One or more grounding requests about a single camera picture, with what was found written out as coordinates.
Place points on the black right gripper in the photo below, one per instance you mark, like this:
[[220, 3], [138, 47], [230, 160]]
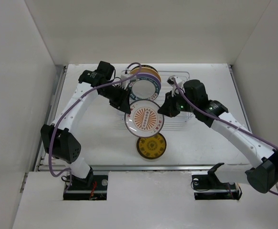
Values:
[[167, 108]]

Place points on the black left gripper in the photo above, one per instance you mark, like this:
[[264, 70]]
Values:
[[123, 102]]

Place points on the green rimmed white plate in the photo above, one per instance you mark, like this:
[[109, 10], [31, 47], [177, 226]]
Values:
[[144, 88]]

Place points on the white orange sunburst plate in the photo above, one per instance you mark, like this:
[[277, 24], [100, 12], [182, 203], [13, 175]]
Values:
[[144, 120]]

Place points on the purple plate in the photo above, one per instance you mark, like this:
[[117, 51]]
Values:
[[156, 77]]

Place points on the tan plate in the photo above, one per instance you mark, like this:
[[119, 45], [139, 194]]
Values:
[[144, 70]]

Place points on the yellow patterned plate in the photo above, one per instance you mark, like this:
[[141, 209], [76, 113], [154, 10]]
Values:
[[151, 148]]

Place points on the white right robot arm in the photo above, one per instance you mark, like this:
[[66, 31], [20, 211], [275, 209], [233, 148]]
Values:
[[262, 171]]

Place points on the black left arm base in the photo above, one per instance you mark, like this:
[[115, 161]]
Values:
[[94, 189]]

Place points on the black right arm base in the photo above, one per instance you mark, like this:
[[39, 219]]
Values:
[[206, 187]]

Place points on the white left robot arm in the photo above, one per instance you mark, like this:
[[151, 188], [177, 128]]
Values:
[[62, 147]]

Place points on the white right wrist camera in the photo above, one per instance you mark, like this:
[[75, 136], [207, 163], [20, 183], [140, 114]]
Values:
[[176, 83]]

